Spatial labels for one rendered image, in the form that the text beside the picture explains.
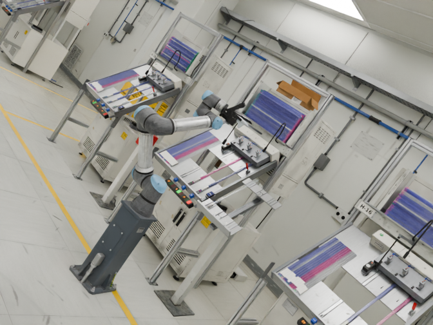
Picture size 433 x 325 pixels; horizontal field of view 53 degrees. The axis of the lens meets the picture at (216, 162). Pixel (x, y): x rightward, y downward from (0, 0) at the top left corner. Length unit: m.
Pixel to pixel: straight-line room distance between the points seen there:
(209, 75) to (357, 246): 2.42
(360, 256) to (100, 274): 1.61
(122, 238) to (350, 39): 3.76
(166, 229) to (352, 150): 2.23
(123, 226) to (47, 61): 4.99
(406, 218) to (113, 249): 1.81
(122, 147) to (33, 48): 3.23
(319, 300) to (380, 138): 2.54
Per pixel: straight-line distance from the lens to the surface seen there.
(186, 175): 3.34
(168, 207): 3.75
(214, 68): 4.57
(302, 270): 2.76
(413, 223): 2.95
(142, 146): 2.61
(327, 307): 2.65
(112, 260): 2.76
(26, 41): 7.20
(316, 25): 5.81
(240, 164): 3.41
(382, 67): 5.16
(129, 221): 2.67
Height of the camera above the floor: 1.40
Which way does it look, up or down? 7 degrees down
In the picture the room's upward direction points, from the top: 35 degrees clockwise
